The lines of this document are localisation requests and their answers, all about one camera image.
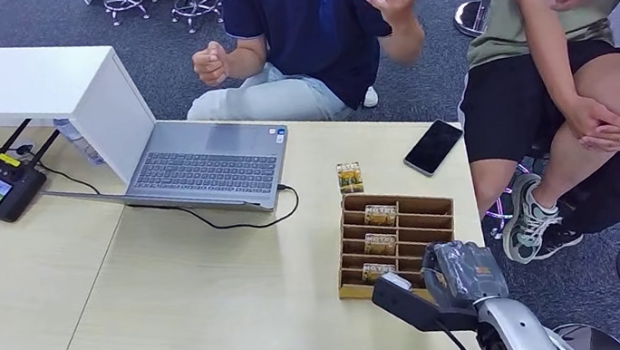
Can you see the clear plastic water bottle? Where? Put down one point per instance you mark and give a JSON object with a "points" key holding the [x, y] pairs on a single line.
{"points": [[76, 140]]}

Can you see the black smartphone silver edge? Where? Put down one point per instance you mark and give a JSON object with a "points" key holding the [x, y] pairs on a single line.
{"points": [[433, 147]]}

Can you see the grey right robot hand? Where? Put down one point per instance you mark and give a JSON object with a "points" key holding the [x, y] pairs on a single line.
{"points": [[463, 273]]}

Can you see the grey laptop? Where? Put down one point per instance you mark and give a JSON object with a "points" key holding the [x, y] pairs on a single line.
{"points": [[206, 170]]}

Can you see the black shoe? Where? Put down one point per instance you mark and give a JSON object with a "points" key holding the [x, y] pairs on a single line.
{"points": [[558, 239]]}

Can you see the wooden card organizer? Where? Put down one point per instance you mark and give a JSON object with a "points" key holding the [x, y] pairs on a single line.
{"points": [[425, 215]]}

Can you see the black remote controller with screen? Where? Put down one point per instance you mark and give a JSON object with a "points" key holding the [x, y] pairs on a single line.
{"points": [[3, 192]]}

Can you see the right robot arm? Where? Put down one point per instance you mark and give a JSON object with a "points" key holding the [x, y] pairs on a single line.
{"points": [[514, 333]]}

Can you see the person's left forearm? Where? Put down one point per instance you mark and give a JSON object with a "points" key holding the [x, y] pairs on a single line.
{"points": [[403, 42]]}

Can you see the hotel key card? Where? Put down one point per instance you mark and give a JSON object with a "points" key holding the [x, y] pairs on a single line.
{"points": [[350, 179], [380, 244], [377, 271], [380, 215]]}

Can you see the grey-green left sneaker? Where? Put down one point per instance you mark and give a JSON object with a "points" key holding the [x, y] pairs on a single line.
{"points": [[526, 222]]}

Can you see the white shoe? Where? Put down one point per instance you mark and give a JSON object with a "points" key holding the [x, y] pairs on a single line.
{"points": [[370, 97]]}

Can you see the person's right forearm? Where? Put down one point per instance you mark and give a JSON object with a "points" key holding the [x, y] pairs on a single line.
{"points": [[546, 43], [248, 58]]}

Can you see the glossy dark round disc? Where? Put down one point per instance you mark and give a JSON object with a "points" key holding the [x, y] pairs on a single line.
{"points": [[594, 343]]}

